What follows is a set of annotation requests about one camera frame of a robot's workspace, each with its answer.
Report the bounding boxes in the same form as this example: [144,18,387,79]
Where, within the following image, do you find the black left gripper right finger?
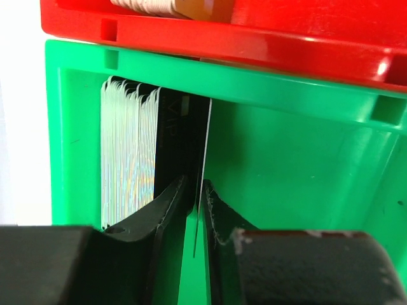
[202,180,406,304]

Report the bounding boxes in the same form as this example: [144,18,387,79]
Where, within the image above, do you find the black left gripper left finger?
[1,176,189,304]

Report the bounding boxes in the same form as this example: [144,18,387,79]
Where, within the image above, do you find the black cards in green bin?
[100,76,212,229]

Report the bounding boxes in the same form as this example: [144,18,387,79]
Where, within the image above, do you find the cards in red bin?
[111,0,235,22]

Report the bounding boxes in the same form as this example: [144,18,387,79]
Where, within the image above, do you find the green plastic bin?
[45,40,406,304]

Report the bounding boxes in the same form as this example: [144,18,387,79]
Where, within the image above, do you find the red plastic bin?
[40,1,406,93]

